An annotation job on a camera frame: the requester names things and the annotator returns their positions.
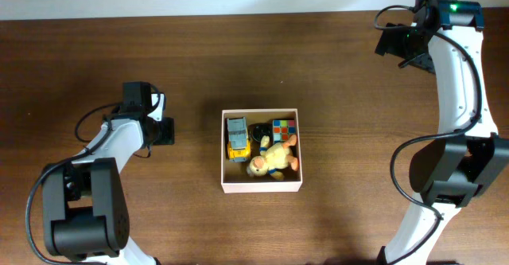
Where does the yellow plush duck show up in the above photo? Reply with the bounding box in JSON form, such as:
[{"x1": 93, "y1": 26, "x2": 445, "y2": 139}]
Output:
[{"x1": 247, "y1": 134, "x2": 299, "y2": 181}]

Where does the black round ridged disc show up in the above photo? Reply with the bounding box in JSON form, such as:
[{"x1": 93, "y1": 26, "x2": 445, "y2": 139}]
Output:
[{"x1": 250, "y1": 123, "x2": 272, "y2": 142}]

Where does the multicoloured puzzle cube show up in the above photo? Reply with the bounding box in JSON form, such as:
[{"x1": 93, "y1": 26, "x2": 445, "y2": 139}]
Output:
[{"x1": 272, "y1": 119, "x2": 297, "y2": 142}]

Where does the pink box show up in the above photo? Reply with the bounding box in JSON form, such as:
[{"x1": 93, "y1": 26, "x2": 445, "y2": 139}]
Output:
[{"x1": 221, "y1": 108, "x2": 302, "y2": 193}]

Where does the yellow grey toy truck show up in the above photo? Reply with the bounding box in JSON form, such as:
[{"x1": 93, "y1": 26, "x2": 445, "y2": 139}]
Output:
[{"x1": 227, "y1": 117, "x2": 251, "y2": 162}]

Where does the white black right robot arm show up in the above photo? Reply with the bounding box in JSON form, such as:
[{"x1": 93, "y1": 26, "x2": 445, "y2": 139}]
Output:
[{"x1": 375, "y1": 0, "x2": 508, "y2": 264}]

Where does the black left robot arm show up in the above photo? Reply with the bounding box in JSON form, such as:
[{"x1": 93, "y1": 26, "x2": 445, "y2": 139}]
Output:
[{"x1": 34, "y1": 82, "x2": 174, "y2": 264}]

